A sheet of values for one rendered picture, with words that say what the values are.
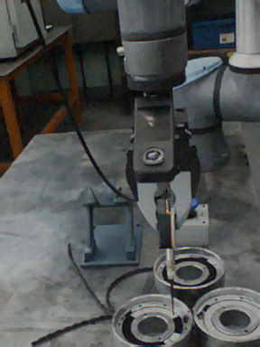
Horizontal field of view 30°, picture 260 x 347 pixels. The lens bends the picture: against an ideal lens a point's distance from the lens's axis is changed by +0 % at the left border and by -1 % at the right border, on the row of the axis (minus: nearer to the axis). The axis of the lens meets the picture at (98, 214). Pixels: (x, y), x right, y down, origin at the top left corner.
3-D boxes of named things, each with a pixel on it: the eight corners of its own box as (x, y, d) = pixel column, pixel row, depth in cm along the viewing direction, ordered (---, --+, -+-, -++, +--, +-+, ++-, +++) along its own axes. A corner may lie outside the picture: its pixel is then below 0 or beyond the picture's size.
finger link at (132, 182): (161, 197, 65) (162, 136, 61) (161, 203, 64) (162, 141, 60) (126, 196, 66) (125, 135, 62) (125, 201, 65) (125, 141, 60)
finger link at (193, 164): (204, 192, 64) (195, 130, 60) (205, 198, 63) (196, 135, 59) (169, 197, 65) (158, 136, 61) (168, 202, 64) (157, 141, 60)
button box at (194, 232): (208, 247, 83) (208, 222, 81) (167, 247, 85) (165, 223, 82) (208, 222, 90) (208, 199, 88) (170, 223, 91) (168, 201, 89)
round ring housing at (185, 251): (180, 260, 81) (179, 239, 79) (237, 281, 74) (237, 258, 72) (142, 295, 74) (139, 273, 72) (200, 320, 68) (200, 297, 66)
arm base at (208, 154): (167, 149, 123) (164, 111, 119) (228, 145, 120) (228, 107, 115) (163, 174, 111) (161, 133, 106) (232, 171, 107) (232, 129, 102)
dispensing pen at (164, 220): (161, 314, 63) (154, 187, 65) (162, 311, 67) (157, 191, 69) (178, 314, 63) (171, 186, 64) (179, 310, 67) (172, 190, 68)
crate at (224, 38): (258, 37, 401) (258, 9, 391) (261, 46, 370) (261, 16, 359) (195, 42, 415) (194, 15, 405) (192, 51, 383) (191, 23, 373)
